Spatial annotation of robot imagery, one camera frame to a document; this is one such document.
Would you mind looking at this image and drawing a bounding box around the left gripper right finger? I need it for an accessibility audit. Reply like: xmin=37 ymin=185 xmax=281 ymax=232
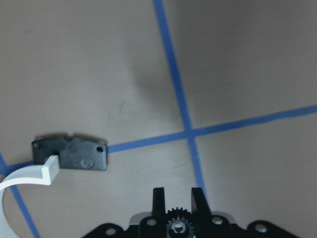
xmin=191 ymin=187 xmax=211 ymax=223

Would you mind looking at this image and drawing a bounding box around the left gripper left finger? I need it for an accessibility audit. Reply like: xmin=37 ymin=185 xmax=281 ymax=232
xmin=152 ymin=187 xmax=165 ymax=217

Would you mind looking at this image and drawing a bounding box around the black gear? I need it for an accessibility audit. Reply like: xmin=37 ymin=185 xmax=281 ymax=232
xmin=166 ymin=207 xmax=191 ymax=238

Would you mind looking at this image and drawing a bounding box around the small black plastic plate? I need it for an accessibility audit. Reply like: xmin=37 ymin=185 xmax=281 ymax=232
xmin=31 ymin=133 xmax=107 ymax=171

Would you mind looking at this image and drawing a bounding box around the white curved plastic bracket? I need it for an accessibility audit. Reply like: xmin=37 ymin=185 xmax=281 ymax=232
xmin=0 ymin=155 xmax=60 ymax=238

